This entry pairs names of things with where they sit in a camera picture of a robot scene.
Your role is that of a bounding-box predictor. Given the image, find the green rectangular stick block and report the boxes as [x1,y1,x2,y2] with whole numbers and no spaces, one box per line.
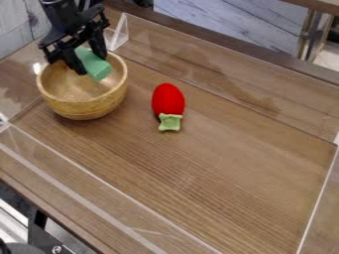
[76,47,112,81]

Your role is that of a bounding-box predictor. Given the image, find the brown wooden bowl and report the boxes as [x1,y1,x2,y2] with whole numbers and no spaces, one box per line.
[36,53,128,120]

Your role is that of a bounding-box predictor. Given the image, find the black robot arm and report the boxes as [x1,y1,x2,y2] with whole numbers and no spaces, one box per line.
[39,0,110,75]

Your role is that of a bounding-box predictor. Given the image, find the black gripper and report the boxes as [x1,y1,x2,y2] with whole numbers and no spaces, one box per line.
[39,3,110,75]

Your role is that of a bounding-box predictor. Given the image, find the black table frame bracket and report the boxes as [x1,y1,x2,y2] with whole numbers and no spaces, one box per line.
[28,209,75,254]

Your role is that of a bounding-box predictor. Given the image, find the red plush strawberry toy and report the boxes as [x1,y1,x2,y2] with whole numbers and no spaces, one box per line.
[151,83,186,131]

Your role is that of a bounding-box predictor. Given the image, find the clear acrylic corner bracket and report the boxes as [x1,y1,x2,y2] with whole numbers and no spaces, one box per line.
[104,14,128,52]

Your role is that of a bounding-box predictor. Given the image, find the metal table leg background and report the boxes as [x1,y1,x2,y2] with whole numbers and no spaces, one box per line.
[298,10,331,63]

